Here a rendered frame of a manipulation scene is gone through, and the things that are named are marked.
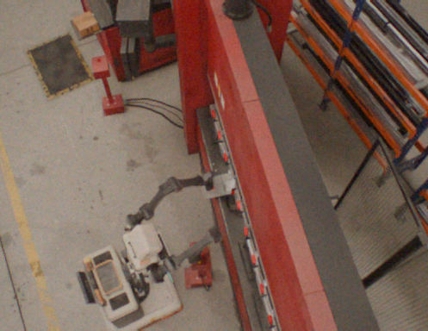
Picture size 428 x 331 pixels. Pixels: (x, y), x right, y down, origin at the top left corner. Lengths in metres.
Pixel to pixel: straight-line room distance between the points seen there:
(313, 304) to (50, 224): 3.30
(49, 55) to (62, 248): 2.50
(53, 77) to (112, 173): 1.54
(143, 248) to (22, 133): 2.75
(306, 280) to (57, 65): 4.48
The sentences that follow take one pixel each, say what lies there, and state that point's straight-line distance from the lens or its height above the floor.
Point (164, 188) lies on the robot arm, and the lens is 3.16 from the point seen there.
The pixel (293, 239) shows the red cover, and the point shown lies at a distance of 2.29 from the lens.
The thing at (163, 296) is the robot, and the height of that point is 0.28.
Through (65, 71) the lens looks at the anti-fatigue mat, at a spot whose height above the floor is 0.01.
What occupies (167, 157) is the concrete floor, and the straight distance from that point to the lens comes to 5.04.
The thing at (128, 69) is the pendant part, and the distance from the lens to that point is 3.96.
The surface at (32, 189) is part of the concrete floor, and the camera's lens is 5.20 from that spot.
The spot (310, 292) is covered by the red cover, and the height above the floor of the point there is 2.30.
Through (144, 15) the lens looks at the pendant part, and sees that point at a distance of 3.57.
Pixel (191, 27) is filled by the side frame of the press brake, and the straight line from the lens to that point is 3.46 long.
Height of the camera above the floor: 4.45
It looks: 59 degrees down
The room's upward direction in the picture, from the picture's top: 3 degrees counter-clockwise
